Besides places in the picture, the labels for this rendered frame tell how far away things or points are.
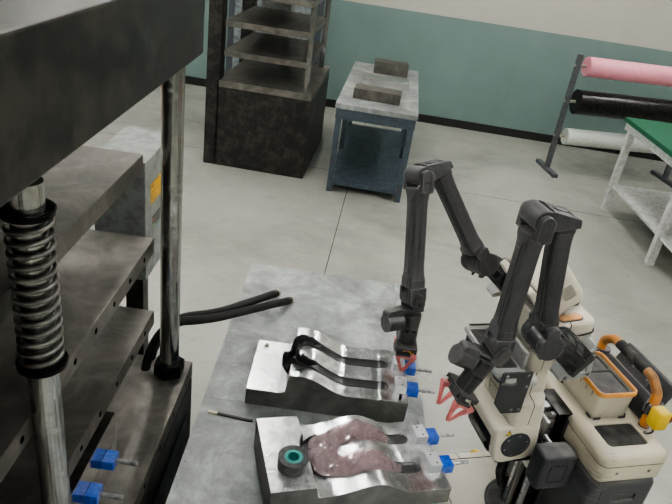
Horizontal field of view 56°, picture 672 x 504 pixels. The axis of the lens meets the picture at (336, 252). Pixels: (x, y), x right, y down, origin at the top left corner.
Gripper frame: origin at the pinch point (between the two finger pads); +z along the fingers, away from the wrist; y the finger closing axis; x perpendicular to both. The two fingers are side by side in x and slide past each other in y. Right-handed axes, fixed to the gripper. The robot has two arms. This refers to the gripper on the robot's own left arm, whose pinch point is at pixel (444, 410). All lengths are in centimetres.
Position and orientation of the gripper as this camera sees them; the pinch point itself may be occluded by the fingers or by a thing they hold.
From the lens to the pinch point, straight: 186.4
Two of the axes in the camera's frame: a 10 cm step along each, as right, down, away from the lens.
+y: 2.3, 4.8, -8.5
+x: 8.1, 3.9, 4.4
